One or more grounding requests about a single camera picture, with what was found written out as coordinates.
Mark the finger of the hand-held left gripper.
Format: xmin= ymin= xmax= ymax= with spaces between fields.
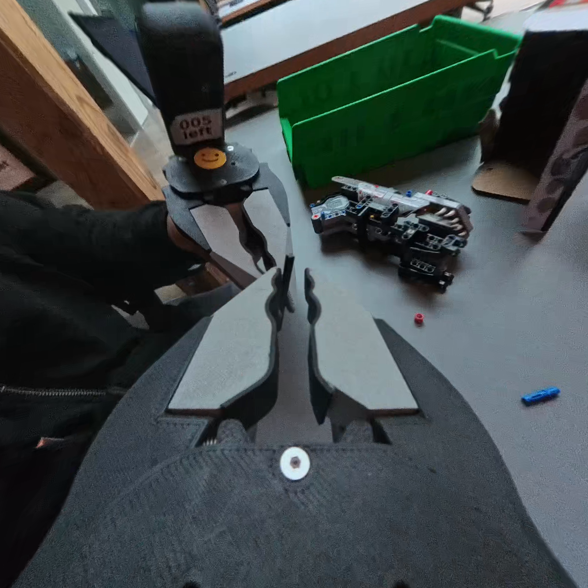
xmin=189 ymin=203 xmax=279 ymax=280
xmin=281 ymin=224 xmax=297 ymax=314

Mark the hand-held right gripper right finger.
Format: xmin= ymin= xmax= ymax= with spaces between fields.
xmin=305 ymin=269 xmax=420 ymax=441

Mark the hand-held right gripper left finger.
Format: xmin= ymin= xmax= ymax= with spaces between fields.
xmin=167 ymin=268 xmax=283 ymax=432

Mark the grey red lego vehicle model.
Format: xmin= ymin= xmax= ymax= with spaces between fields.
xmin=310 ymin=176 xmax=474 ymax=294

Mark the person's left forearm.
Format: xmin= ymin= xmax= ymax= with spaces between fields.
xmin=0 ymin=190 xmax=207 ymax=322

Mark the black lego set box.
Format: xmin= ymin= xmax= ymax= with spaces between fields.
xmin=472 ymin=9 xmax=588 ymax=235

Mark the person's left hand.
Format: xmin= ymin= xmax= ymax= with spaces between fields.
xmin=166 ymin=216 xmax=211 ymax=259

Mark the grey work table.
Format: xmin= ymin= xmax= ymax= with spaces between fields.
xmin=220 ymin=0 xmax=465 ymax=104

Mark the green plastic bin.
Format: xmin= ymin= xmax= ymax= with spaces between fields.
xmin=277 ymin=15 xmax=522 ymax=190

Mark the person's black jacket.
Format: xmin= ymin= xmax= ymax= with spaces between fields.
xmin=0 ymin=294 xmax=239 ymax=584

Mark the brown wooden post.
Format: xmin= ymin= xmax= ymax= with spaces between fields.
xmin=0 ymin=0 xmax=164 ymax=212

